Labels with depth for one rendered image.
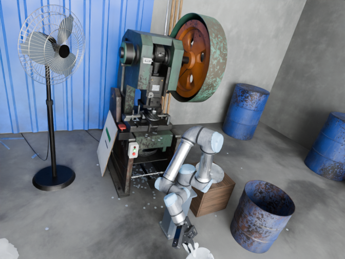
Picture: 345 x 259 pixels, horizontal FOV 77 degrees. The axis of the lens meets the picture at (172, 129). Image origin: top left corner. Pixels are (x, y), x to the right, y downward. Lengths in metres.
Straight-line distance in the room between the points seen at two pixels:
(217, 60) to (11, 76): 2.31
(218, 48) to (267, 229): 1.52
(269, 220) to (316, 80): 3.24
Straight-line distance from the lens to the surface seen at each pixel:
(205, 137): 1.34
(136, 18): 3.15
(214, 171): 2.24
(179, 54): 2.02
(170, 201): 1.25
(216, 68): 1.92
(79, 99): 3.22
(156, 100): 2.07
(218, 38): 1.97
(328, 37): 4.77
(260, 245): 2.20
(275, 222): 2.01
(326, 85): 4.64
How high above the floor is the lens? 1.63
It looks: 26 degrees down
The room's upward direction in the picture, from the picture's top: 12 degrees clockwise
